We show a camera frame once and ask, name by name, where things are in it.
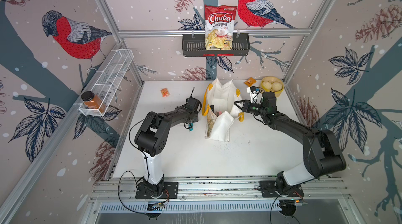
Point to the teal art knife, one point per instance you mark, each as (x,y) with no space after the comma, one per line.
(189,126)

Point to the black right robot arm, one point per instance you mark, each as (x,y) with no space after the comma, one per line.
(322,154)

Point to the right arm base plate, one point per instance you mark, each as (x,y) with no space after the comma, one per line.
(275,189)

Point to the orange spice jar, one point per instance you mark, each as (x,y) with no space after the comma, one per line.
(91,100)

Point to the red Chuba chips bag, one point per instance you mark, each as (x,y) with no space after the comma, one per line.
(219,27)

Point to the white pouch with yellow handles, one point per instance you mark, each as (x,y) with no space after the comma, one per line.
(222,96)

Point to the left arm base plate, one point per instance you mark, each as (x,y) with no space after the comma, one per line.
(169,190)

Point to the clear acrylic shelf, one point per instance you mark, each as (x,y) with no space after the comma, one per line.
(108,82)

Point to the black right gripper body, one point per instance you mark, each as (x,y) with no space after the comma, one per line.
(256,109)

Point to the orange wrapped candy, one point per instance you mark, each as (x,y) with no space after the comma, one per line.
(250,82)

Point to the black wire basket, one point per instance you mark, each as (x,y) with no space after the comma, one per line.
(202,45)

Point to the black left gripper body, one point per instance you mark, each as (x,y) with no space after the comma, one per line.
(196,116)

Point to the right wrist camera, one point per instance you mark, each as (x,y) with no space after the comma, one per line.
(253,91)

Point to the yellow bowl with buns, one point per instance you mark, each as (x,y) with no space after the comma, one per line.
(272,84)

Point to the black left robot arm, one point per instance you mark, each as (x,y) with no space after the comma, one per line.
(152,136)

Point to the orange snack packet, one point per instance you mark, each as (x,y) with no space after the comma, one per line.
(165,92)

